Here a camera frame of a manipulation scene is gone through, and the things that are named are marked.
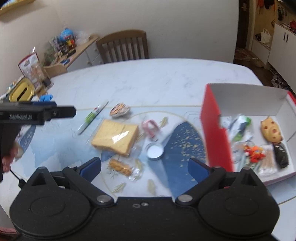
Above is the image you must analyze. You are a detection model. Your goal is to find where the white green plastic packet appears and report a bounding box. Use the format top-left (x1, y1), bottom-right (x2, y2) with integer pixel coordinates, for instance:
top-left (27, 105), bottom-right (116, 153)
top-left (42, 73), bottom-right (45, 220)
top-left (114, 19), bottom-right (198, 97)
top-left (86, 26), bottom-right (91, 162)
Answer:
top-left (228, 114), bottom-right (253, 142)

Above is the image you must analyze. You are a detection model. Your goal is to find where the white metal jar lid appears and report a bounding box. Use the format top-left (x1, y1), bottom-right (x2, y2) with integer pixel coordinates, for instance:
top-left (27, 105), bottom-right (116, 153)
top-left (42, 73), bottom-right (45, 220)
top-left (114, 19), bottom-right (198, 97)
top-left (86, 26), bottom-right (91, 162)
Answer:
top-left (147, 142), bottom-right (165, 161)

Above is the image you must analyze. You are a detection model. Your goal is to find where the bag of cotton swabs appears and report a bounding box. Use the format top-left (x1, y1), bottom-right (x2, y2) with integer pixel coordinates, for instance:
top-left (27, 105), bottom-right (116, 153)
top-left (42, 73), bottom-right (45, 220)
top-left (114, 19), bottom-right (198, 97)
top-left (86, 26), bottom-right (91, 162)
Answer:
top-left (257, 145), bottom-right (278, 176)

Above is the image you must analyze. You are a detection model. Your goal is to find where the red white snack bag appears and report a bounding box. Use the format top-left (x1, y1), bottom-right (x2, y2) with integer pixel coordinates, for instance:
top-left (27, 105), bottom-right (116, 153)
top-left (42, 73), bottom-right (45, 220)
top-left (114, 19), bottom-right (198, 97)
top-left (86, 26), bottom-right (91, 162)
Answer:
top-left (18, 52), bottom-right (44, 83)

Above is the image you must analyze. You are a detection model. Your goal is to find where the red orange small toy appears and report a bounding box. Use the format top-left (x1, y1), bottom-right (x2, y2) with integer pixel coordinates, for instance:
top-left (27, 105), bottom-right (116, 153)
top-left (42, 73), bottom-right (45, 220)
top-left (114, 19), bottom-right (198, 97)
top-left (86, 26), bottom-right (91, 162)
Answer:
top-left (244, 145), bottom-right (265, 163)

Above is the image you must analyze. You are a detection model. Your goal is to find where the orange snack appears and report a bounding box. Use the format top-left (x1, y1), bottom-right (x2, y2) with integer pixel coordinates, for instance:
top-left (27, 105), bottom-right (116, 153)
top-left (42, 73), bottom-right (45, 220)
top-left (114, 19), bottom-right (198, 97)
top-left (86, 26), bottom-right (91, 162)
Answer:
top-left (108, 158), bottom-right (134, 176)

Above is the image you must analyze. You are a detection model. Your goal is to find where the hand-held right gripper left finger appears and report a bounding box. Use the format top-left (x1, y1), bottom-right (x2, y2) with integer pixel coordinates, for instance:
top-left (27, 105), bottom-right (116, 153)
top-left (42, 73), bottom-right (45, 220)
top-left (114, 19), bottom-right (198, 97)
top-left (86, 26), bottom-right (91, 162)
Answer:
top-left (30, 157), bottom-right (115, 207)

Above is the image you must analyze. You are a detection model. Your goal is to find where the black snack packet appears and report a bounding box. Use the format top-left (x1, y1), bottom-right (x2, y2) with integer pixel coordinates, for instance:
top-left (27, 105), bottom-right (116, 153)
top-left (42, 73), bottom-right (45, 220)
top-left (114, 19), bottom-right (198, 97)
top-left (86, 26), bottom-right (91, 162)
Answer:
top-left (273, 143), bottom-right (290, 169)

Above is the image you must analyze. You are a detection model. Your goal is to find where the yellow tissue box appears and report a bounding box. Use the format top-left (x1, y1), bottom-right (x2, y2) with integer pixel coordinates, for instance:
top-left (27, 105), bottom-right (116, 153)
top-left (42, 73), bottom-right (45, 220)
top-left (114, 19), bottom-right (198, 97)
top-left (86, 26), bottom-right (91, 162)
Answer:
top-left (8, 77), bottom-right (36, 103)

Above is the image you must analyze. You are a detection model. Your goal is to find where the brown wooden chair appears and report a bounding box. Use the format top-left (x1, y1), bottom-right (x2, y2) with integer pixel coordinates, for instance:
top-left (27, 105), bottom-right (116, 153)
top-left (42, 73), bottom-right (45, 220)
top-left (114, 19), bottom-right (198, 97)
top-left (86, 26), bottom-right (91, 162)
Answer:
top-left (96, 29), bottom-right (149, 64)

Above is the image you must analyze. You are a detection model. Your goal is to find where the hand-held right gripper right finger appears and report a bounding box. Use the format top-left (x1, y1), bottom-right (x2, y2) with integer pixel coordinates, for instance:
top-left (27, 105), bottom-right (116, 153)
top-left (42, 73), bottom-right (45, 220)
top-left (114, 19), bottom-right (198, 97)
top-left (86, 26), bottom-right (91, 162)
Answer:
top-left (175, 158), bottom-right (262, 207)

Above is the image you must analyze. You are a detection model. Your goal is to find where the tall glass cup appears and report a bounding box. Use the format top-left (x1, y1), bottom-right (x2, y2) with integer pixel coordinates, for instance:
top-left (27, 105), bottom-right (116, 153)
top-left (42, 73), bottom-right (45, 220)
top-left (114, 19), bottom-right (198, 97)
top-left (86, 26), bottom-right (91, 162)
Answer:
top-left (34, 67), bottom-right (53, 90)

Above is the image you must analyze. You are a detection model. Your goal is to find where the tiger striped snack packet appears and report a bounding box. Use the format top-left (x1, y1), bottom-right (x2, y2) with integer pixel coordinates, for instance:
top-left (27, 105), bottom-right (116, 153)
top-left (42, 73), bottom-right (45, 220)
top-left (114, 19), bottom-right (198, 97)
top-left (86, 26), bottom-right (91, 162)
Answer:
top-left (109, 103), bottom-right (131, 118)

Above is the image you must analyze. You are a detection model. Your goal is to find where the clear plastic bag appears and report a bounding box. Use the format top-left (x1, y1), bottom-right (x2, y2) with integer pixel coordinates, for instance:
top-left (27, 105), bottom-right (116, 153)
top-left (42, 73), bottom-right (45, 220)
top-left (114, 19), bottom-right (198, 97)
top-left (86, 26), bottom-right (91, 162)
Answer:
top-left (76, 30), bottom-right (91, 44)

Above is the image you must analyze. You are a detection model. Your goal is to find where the green white marker pen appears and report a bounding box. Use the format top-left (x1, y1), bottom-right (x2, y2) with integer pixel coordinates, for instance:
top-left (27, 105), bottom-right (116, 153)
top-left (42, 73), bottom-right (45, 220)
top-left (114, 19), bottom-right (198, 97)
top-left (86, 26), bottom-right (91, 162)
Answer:
top-left (77, 101), bottom-right (109, 135)

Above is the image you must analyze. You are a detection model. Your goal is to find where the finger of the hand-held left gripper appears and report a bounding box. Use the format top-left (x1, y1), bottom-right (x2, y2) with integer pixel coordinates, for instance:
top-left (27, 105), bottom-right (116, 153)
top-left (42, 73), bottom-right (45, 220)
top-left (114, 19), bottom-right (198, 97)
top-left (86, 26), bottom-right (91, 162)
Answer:
top-left (43, 106), bottom-right (77, 121)
top-left (14, 101), bottom-right (57, 109)

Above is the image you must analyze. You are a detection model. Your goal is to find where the pink white tube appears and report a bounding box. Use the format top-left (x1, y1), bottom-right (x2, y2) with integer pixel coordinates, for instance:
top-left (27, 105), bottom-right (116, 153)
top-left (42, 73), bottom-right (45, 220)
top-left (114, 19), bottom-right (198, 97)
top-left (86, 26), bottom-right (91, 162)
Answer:
top-left (141, 120), bottom-right (160, 139)

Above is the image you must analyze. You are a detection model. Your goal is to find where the person's left hand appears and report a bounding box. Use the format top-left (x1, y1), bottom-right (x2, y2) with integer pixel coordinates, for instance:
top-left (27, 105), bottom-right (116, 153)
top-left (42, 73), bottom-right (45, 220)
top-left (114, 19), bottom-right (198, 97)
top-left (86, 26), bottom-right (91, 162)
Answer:
top-left (2, 141), bottom-right (24, 173)

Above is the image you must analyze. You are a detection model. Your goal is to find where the yellow sponge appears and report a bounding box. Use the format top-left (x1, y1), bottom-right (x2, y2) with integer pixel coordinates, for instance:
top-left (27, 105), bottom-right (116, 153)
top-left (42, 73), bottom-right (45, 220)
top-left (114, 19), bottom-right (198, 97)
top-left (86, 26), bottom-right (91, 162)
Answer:
top-left (91, 119), bottom-right (139, 157)

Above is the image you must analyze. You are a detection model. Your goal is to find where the wooden wall shelf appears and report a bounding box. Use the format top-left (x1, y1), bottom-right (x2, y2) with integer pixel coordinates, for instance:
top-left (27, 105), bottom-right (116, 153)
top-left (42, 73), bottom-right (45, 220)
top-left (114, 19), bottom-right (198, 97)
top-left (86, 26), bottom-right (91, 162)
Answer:
top-left (0, 0), bottom-right (36, 15)

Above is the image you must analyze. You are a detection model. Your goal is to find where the white wall cabinet unit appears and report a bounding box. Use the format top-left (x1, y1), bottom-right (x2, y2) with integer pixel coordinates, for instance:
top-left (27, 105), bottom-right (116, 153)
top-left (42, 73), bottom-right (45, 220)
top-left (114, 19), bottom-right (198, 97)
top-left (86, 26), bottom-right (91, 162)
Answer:
top-left (268, 22), bottom-right (296, 87)

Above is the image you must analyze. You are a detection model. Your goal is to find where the white side cabinet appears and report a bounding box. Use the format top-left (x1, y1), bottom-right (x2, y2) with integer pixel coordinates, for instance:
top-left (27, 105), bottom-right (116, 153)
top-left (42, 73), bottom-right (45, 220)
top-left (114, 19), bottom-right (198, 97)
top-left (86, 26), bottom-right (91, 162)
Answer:
top-left (43, 34), bottom-right (103, 77)

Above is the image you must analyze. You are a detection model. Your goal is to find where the red cardboard shoe box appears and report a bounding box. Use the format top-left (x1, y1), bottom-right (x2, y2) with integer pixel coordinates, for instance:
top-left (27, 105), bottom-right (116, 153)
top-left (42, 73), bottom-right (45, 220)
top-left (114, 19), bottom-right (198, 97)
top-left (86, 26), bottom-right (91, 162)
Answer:
top-left (200, 83), bottom-right (296, 186)

